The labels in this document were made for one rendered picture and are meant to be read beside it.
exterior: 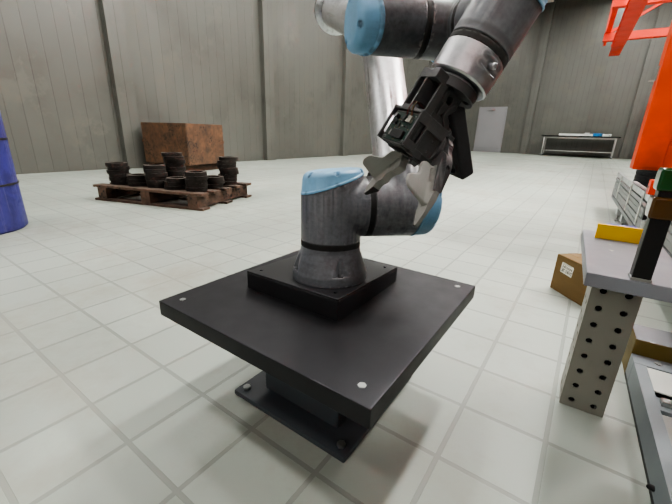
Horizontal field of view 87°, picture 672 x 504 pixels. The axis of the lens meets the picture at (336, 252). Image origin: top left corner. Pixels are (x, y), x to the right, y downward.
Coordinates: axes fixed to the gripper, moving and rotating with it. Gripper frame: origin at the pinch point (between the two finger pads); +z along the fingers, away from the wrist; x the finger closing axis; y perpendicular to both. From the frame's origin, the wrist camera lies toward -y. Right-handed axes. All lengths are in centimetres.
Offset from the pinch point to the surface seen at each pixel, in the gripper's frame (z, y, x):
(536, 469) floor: 32, -59, 20
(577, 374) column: 12, -78, 9
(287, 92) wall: -102, -241, -920
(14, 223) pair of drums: 143, 74, -246
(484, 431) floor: 35, -57, 8
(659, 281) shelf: -15, -51, 18
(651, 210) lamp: -24.1, -40.0, 13.1
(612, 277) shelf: -11.3, -45.7, 12.8
